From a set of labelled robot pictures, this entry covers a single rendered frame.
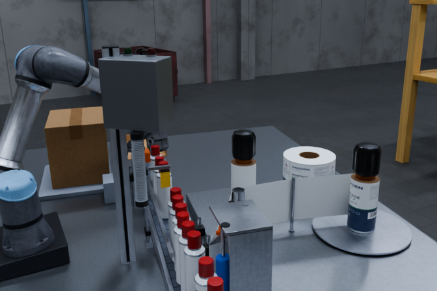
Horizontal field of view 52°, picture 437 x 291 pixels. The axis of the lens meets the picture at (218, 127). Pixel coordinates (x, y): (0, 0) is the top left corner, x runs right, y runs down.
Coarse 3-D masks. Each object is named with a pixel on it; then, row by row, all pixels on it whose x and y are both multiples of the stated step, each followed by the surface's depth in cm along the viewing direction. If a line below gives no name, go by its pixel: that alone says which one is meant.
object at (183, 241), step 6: (186, 222) 111; (192, 222) 111; (186, 228) 110; (192, 228) 110; (186, 234) 110; (180, 240) 111; (186, 240) 110; (180, 246) 111; (186, 246) 110; (180, 252) 112; (180, 258) 112; (180, 264) 113; (180, 270) 114; (180, 276) 114; (180, 282) 115
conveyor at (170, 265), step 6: (150, 198) 171; (150, 204) 166; (156, 216) 157; (156, 222) 153; (156, 228) 149; (168, 228) 149; (162, 234) 145; (168, 234) 145; (162, 240) 142; (162, 246) 138; (168, 258) 132; (168, 264) 129; (168, 270) 127; (174, 276) 124; (174, 282) 121; (174, 288) 119; (180, 288) 119
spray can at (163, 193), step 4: (160, 164) 150; (164, 164) 150; (160, 180) 150; (160, 184) 151; (160, 188) 151; (164, 188) 151; (168, 188) 152; (160, 192) 152; (164, 192) 151; (168, 192) 152; (160, 196) 152; (164, 196) 152; (168, 196) 152; (160, 200) 153; (164, 200) 152; (168, 200) 153; (160, 204) 153; (164, 204) 153; (160, 208) 154; (164, 208) 153; (160, 212) 154; (164, 212) 154; (164, 216) 154
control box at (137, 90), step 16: (112, 64) 114; (128, 64) 113; (144, 64) 111; (160, 64) 112; (112, 80) 116; (128, 80) 114; (144, 80) 112; (160, 80) 113; (112, 96) 117; (128, 96) 115; (144, 96) 114; (160, 96) 114; (112, 112) 118; (128, 112) 117; (144, 112) 115; (160, 112) 114; (112, 128) 120; (128, 128) 118; (144, 128) 116; (160, 128) 115
